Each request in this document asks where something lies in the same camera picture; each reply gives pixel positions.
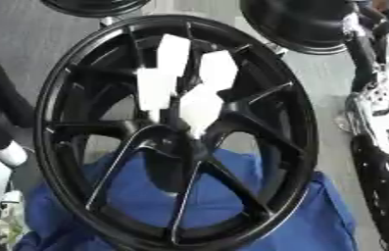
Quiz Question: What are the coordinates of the black round wheel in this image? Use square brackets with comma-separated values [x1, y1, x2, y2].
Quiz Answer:
[238, 0, 359, 56]
[37, 0, 153, 19]

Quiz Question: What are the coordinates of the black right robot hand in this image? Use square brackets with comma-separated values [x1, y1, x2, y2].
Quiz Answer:
[341, 0, 389, 94]

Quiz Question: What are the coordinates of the black spoked wheel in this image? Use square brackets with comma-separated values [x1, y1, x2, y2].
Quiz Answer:
[32, 14, 321, 251]

